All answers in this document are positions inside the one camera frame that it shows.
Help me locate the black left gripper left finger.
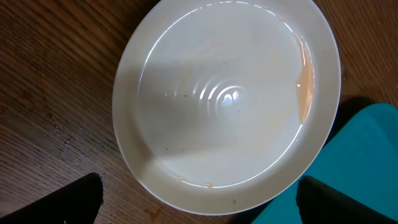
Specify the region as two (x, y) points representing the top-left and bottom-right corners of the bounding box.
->
(1, 172), (103, 224)

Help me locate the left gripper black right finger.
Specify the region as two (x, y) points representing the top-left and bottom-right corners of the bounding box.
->
(296, 175), (397, 224)

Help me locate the white plate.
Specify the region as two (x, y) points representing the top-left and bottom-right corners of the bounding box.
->
(112, 0), (341, 215)

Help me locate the blue plastic tray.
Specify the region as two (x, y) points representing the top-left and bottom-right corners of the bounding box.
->
(254, 103), (397, 224)

